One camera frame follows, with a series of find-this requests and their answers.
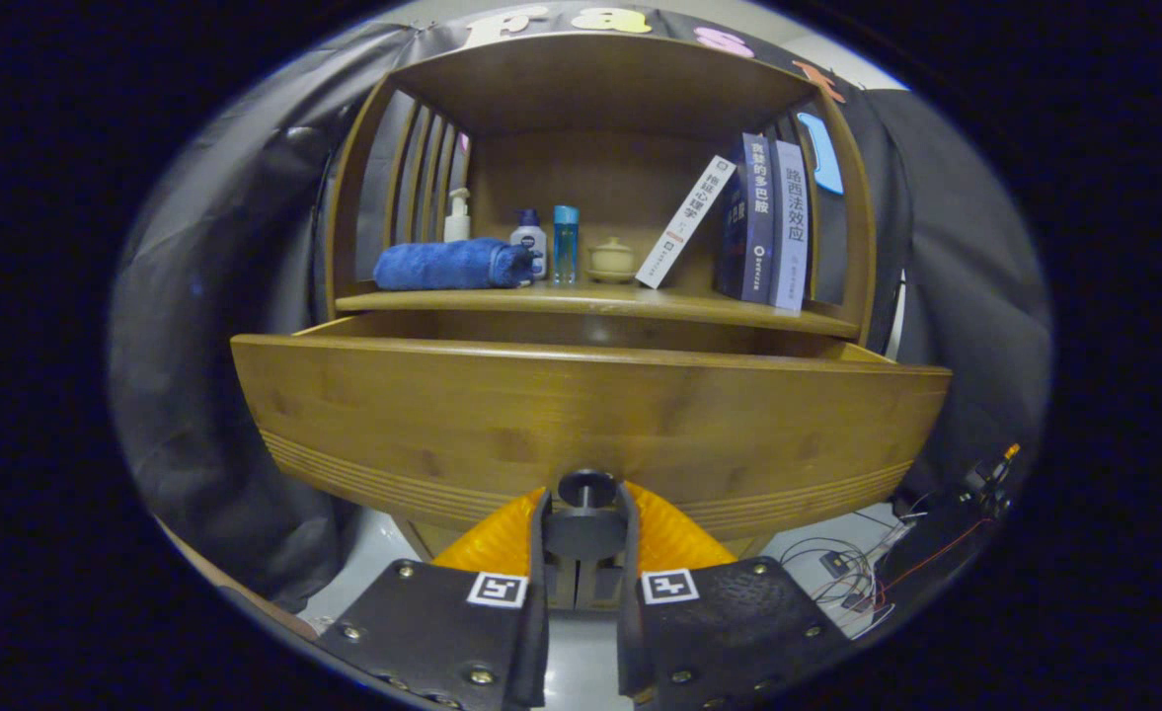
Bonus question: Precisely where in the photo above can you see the clear blue bottle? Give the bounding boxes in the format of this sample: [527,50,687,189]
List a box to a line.
[552,205,580,287]

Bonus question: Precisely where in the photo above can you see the white pump bottle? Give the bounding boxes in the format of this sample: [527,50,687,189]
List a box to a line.
[442,188,472,244]

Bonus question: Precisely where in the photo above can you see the black backdrop cloth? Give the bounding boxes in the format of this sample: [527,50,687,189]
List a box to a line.
[107,5,1053,613]

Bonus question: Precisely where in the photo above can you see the beige lidded teacup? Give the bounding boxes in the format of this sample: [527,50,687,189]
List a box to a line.
[585,236,638,285]

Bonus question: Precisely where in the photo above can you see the blue folded towel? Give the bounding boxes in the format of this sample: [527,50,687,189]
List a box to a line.
[373,237,535,292]

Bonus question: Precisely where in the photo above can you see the light purple book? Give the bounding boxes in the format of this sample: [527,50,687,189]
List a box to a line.
[768,139,811,315]

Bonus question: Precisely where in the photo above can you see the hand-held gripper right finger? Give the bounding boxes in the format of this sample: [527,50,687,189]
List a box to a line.
[616,481,853,710]

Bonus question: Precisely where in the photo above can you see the wooden cabinet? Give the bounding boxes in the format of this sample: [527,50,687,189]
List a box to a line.
[324,32,880,613]

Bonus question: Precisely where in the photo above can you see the dark blue book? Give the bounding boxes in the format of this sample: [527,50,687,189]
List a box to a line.
[714,133,777,305]

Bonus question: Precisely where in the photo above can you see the wooden countertop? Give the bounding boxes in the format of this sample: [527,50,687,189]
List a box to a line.
[336,279,860,339]

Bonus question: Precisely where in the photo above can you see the wooden drawer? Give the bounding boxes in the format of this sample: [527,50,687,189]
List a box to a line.
[230,309,954,561]

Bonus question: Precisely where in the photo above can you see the loose thin cables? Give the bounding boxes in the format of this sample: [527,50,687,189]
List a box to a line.
[783,513,996,633]

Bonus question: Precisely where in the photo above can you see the white book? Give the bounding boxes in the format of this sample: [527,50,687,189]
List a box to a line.
[635,155,737,290]

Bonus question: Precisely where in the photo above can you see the white bottle blue cap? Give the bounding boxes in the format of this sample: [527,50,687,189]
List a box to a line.
[510,208,549,280]

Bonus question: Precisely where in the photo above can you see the black orange-tipped device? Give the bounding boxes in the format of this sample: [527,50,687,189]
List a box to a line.
[956,442,1023,514]

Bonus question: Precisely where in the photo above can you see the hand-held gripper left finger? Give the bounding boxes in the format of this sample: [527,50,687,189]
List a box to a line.
[316,484,554,710]

